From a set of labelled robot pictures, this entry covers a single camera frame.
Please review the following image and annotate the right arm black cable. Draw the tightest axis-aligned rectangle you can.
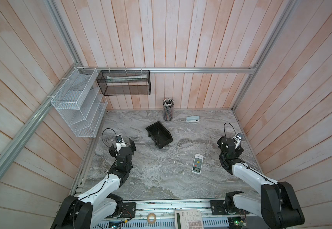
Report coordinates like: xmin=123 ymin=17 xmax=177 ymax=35
xmin=223 ymin=122 xmax=238 ymax=141

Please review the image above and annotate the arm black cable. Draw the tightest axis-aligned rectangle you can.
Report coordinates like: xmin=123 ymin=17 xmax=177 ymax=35
xmin=101 ymin=128 xmax=118 ymax=147
xmin=223 ymin=122 xmax=238 ymax=141

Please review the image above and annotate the black mesh wall basket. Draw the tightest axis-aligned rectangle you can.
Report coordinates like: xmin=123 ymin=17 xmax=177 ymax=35
xmin=96 ymin=70 xmax=151 ymax=96

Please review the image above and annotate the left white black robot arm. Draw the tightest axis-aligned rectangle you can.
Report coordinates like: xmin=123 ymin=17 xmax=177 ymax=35
xmin=51 ymin=139 xmax=136 ymax=229

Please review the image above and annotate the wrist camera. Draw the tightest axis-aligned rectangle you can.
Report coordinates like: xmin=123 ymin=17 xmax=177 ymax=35
xmin=115 ymin=135 xmax=124 ymax=144
xmin=234 ymin=133 xmax=244 ymax=142

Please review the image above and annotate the white remote thermometer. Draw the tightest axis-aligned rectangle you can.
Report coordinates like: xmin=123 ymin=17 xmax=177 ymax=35
xmin=191 ymin=154 xmax=204 ymax=175

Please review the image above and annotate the white wire tiered rack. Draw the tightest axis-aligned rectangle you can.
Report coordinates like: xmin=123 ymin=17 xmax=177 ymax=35
xmin=51 ymin=67 xmax=107 ymax=138

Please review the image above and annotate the tape roll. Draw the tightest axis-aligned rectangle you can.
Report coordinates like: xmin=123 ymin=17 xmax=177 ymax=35
xmin=147 ymin=213 xmax=156 ymax=225

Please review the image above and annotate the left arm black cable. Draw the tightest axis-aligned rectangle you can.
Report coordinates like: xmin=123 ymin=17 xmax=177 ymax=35
xmin=101 ymin=128 xmax=118 ymax=147

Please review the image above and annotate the aluminium front rail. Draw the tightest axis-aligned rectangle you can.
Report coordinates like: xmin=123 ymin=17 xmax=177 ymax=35
xmin=52 ymin=197 xmax=293 ymax=229

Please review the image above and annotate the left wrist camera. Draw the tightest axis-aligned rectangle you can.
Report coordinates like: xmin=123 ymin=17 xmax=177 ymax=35
xmin=115 ymin=135 xmax=124 ymax=144

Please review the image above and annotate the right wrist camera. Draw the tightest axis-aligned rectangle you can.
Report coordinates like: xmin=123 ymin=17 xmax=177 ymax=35
xmin=234 ymin=133 xmax=244 ymax=142

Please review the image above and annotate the black plastic bin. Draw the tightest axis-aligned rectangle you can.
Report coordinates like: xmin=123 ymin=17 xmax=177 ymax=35
xmin=146 ymin=121 xmax=173 ymax=149

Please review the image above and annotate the grey white stapler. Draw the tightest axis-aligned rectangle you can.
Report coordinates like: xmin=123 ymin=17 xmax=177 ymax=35
xmin=186 ymin=116 xmax=200 ymax=123

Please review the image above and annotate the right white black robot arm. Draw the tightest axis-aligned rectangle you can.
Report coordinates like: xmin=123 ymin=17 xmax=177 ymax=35
xmin=210 ymin=134 xmax=305 ymax=229

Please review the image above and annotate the white calculator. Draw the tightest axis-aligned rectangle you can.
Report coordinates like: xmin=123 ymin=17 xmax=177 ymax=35
xmin=175 ymin=210 xmax=204 ymax=229

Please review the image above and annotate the mesh pencil cup with pencils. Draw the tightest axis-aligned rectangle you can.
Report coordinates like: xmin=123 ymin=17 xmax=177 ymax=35
xmin=162 ymin=98 xmax=174 ymax=121

